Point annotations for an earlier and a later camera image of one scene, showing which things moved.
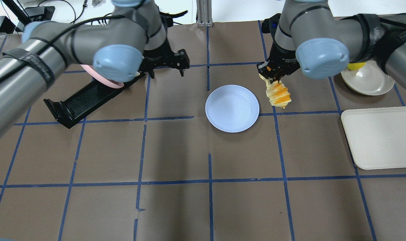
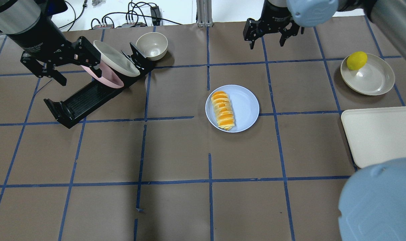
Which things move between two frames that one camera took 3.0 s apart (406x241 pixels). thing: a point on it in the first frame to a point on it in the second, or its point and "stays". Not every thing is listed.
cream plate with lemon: [370, 79] stays
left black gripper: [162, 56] to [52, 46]
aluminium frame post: [204, 13] stays
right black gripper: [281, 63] to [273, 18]
